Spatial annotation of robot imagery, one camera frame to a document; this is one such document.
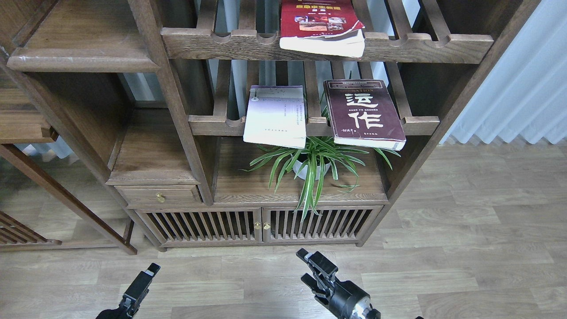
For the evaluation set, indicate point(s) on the maroon book white characters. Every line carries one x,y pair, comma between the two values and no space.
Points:
363,114

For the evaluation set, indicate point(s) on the white purple book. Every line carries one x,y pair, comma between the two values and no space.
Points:
276,116

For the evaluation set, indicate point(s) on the white plant pot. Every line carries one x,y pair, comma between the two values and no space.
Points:
301,166

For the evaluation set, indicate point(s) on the white pleated curtain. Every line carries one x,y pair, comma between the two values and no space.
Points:
525,95

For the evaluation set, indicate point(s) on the brass drawer knob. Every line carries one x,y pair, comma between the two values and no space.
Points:
160,197

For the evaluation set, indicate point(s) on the red paperback book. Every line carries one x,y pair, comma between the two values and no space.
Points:
329,27

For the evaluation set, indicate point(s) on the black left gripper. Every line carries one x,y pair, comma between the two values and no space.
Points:
133,296

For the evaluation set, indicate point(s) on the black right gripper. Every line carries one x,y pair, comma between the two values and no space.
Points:
345,299

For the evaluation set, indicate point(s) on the green spider plant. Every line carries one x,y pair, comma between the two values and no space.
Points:
281,160

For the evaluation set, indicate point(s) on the dark wooden bookshelf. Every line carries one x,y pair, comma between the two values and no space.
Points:
140,90

